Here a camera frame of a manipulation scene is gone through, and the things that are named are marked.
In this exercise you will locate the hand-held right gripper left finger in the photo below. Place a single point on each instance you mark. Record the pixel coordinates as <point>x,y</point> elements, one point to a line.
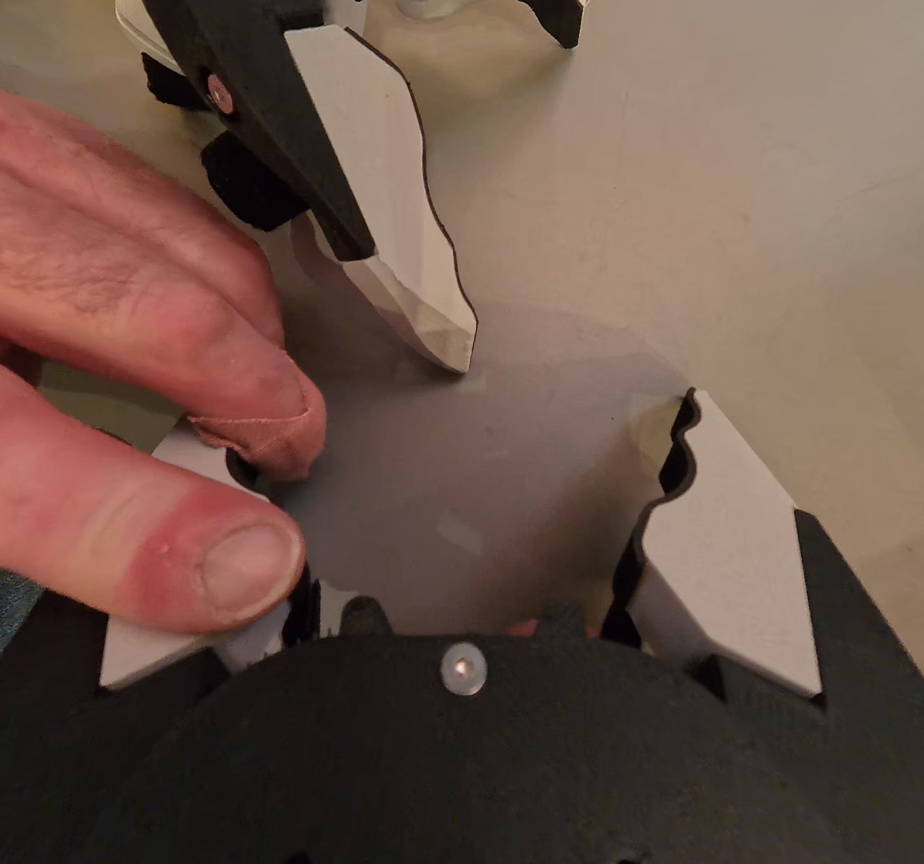
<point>159,654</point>

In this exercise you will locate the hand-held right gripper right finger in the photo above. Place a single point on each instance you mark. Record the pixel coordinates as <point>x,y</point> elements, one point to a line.
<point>729,575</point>

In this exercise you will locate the person's left hand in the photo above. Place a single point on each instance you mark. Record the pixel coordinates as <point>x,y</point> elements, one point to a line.
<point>144,279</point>

